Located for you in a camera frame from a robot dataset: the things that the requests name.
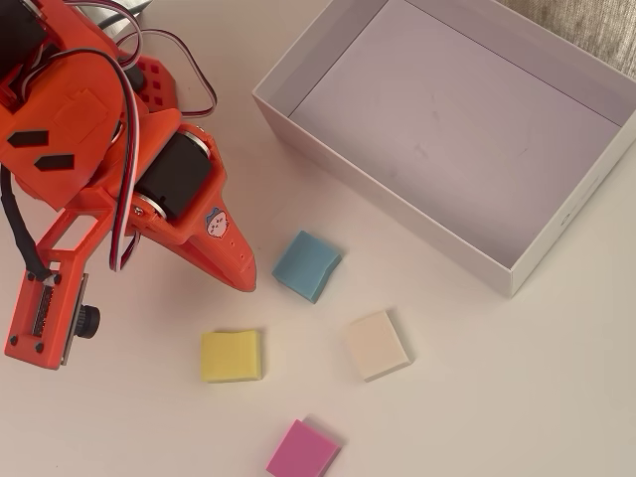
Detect orange gripper black motor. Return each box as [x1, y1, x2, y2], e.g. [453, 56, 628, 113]
[37, 107, 257, 292]

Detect yellow foam cuboid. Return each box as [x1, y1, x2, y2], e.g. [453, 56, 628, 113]
[200, 329, 263, 384]

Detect blue foam cuboid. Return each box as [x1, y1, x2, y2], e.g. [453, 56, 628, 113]
[271, 229, 344, 305]

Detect cream foam cuboid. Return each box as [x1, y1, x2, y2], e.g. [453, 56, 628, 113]
[340, 310, 413, 384]

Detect pink foam cuboid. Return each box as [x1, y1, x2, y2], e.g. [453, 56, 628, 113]
[265, 418, 343, 477]

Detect white cardboard box bin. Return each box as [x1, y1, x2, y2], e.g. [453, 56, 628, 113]
[251, 0, 636, 299]

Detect grey metal clamp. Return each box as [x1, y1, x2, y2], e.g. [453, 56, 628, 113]
[93, 0, 150, 39]

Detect grey woven rug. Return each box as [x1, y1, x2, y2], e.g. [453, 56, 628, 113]
[496, 0, 636, 80]

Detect red white black servo cable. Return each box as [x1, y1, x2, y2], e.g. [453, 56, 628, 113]
[49, 47, 145, 273]
[101, 0, 219, 119]

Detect wrist camera on orange mount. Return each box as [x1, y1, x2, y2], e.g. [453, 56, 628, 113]
[3, 242, 103, 372]

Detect black sleeved camera cable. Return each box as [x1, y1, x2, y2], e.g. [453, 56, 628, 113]
[0, 163, 54, 282]

